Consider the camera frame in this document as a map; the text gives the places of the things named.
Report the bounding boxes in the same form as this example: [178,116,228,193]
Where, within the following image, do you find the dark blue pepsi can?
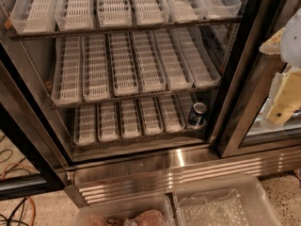
[187,102,208,128]

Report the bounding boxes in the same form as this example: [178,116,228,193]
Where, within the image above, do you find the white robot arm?
[259,8,301,129]

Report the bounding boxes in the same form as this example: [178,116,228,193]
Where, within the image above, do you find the closed right fridge door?
[218,0,301,157]

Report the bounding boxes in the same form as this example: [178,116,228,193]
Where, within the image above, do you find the shelf tray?
[132,0,169,25]
[73,105,96,146]
[82,35,110,102]
[158,95,184,133]
[132,31,166,92]
[97,0,132,27]
[98,103,119,142]
[204,0,242,19]
[55,0,94,31]
[166,0,207,23]
[51,37,82,106]
[10,0,57,34]
[108,33,138,96]
[139,98,163,136]
[120,100,141,138]
[177,92,198,122]
[153,29,193,90]
[173,27,220,88]

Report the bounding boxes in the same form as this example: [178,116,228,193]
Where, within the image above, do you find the black cable on floor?
[0,197,31,226]

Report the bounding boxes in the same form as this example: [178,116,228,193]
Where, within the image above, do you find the clear bin with bubble wrap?
[172,174,282,226]

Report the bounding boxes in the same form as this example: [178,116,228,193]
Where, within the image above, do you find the stainless fridge base grille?
[65,145,301,207]

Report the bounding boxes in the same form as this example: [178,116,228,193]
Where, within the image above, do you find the open glass fridge door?
[0,47,67,201]

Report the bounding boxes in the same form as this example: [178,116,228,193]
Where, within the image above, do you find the clear bin with brown items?
[70,194,175,226]

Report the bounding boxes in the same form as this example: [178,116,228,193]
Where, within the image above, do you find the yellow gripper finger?
[261,67,301,126]
[259,27,285,55]

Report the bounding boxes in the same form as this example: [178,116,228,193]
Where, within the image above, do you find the orange cable on floor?
[0,161,37,226]

